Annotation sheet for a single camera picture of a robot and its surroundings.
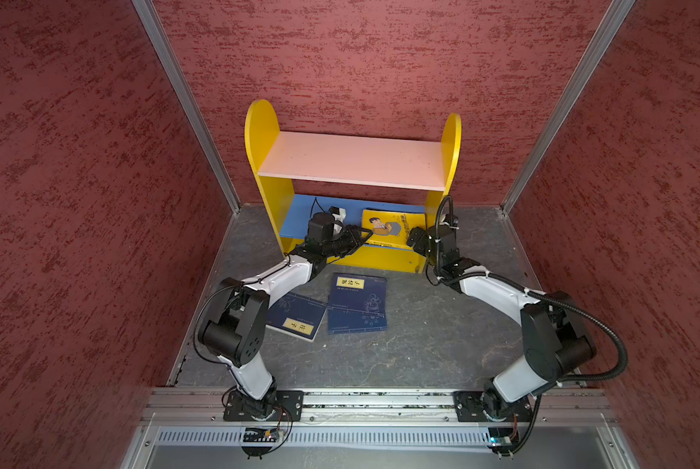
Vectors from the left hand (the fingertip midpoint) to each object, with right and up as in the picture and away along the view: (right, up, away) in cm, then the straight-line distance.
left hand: (371, 238), depth 87 cm
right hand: (+15, -1, +5) cm, 16 cm away
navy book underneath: (-9, -25, +1) cm, 27 cm away
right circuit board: (+32, -49, -15) cm, 61 cm away
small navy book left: (-23, -24, +3) cm, 34 cm away
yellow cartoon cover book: (+7, +3, +5) cm, 9 cm away
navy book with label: (-4, -18, +8) cm, 20 cm away
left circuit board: (-29, -49, -15) cm, 59 cm away
